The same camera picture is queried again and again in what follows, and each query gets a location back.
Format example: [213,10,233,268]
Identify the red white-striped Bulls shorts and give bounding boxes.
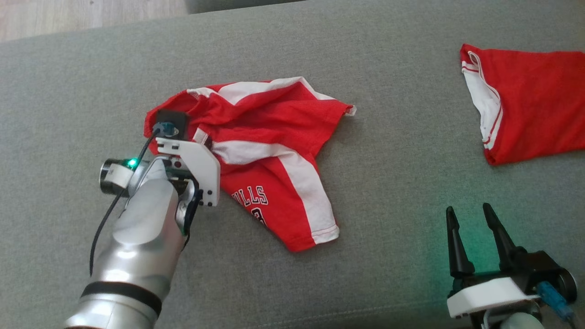
[144,76,357,253]

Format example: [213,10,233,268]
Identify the right teal-plug camera cable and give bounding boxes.
[537,281,575,323]

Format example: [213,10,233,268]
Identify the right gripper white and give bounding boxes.
[446,203,541,319]

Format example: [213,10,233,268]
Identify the red Bulls 23 jersey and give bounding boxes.
[460,43,585,166]

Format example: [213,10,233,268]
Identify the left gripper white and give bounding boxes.
[155,137,221,207]

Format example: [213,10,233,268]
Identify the grey fabric sofa cushion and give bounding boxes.
[185,0,311,14]

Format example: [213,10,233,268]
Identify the large grey fabric sofa seat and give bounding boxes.
[0,0,585,329]

